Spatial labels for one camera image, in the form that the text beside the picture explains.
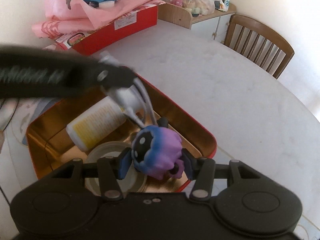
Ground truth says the red gold-lined tin box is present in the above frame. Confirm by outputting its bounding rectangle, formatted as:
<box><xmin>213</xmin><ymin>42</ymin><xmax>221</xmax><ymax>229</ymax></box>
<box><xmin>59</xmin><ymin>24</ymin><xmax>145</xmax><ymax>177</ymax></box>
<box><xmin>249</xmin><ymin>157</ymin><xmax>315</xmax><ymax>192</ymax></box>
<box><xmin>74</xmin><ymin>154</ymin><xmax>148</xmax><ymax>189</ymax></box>
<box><xmin>26</xmin><ymin>80</ymin><xmax>217</xmax><ymax>179</ymax></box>

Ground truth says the white yellow-labelled bottle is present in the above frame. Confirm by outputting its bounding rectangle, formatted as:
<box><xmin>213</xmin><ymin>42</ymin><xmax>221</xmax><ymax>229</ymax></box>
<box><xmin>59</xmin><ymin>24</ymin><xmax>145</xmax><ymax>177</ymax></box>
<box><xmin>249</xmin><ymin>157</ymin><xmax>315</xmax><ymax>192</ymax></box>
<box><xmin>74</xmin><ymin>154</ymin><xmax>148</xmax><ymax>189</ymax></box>
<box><xmin>66</xmin><ymin>96</ymin><xmax>126</xmax><ymax>152</ymax></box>

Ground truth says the white wooden side cabinet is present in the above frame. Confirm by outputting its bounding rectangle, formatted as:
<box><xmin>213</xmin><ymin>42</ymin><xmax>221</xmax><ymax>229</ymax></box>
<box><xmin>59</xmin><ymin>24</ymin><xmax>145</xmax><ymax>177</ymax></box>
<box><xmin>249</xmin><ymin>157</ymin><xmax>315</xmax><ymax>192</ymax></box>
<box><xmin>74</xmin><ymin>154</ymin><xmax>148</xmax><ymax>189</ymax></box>
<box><xmin>158</xmin><ymin>3</ymin><xmax>236</xmax><ymax>43</ymax></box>

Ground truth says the white grey clip tool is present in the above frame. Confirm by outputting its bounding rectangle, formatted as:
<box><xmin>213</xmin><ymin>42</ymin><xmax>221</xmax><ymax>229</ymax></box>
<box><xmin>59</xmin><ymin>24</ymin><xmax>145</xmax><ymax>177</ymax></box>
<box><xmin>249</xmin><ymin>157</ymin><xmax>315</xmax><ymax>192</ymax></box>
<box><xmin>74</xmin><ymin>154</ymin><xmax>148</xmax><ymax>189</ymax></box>
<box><xmin>97</xmin><ymin>56</ymin><xmax>156</xmax><ymax>131</ymax></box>

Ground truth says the white tube on cabinet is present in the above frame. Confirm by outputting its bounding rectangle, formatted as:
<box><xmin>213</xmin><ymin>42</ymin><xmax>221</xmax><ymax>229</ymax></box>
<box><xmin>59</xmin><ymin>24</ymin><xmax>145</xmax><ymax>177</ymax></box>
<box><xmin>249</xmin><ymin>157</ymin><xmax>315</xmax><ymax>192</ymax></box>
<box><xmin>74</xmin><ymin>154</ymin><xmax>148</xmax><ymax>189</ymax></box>
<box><xmin>224</xmin><ymin>0</ymin><xmax>230</xmax><ymax>9</ymax></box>

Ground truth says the brown wooden chair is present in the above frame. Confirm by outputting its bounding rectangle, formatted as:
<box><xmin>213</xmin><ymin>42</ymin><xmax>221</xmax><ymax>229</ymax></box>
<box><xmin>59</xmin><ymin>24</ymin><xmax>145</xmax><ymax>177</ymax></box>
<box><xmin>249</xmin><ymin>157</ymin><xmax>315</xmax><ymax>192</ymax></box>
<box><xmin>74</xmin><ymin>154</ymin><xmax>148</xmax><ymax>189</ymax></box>
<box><xmin>224</xmin><ymin>14</ymin><xmax>295</xmax><ymax>79</ymax></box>

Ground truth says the large red cardboard box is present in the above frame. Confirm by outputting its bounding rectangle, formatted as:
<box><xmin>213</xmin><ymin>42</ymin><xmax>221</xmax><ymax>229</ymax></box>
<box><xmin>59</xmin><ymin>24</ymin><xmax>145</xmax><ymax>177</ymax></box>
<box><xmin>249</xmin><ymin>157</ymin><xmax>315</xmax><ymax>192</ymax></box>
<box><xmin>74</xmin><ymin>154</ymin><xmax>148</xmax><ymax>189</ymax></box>
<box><xmin>55</xmin><ymin>0</ymin><xmax>165</xmax><ymax>56</ymax></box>

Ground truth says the purple blue plush toy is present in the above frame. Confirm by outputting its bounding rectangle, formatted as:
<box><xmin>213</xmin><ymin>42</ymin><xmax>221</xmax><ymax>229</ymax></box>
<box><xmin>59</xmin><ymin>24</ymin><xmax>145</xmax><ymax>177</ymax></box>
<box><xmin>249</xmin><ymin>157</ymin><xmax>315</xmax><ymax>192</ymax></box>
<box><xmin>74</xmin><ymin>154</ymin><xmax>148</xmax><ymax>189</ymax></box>
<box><xmin>131</xmin><ymin>117</ymin><xmax>184</xmax><ymax>180</ymax></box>

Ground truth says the round clear-lid tin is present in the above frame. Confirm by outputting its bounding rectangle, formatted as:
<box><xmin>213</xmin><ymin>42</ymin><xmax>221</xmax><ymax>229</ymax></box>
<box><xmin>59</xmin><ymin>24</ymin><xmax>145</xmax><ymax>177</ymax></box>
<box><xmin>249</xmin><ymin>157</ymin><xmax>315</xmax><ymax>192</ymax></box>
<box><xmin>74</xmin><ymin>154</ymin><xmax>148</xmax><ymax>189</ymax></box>
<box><xmin>86</xmin><ymin>141</ymin><xmax>146</xmax><ymax>194</ymax></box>

